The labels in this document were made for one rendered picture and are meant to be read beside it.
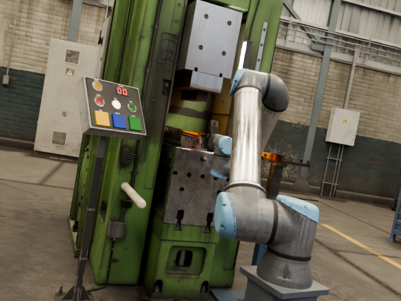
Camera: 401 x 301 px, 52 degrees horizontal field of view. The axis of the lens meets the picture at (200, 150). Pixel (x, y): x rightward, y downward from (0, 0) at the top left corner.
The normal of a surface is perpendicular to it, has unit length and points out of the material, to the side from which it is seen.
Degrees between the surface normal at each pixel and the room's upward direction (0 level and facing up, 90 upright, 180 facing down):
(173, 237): 90
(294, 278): 70
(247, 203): 52
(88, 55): 90
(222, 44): 90
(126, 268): 90
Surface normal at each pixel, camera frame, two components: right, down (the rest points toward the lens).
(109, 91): 0.70, -0.34
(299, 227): 0.07, 0.07
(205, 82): 0.36, 0.12
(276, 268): -0.44, -0.37
